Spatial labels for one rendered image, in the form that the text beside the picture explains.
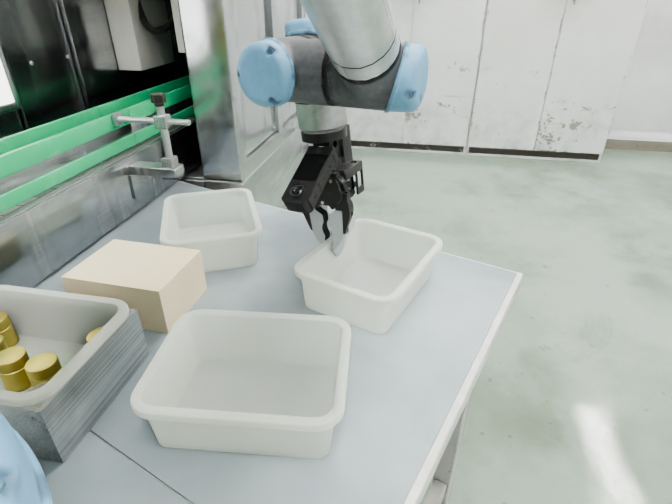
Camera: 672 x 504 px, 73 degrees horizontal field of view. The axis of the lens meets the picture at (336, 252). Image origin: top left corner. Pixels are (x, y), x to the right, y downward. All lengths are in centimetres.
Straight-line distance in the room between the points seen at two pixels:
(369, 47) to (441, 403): 41
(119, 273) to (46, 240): 21
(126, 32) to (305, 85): 90
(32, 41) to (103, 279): 66
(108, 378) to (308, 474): 27
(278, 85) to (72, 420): 44
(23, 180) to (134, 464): 53
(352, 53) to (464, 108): 345
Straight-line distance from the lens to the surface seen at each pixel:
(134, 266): 76
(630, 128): 471
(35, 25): 127
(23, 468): 21
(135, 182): 111
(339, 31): 45
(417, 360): 65
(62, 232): 95
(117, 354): 63
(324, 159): 69
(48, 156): 95
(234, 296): 77
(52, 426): 58
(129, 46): 142
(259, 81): 58
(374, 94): 54
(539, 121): 401
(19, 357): 66
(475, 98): 390
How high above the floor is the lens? 119
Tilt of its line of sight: 30 degrees down
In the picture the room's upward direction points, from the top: straight up
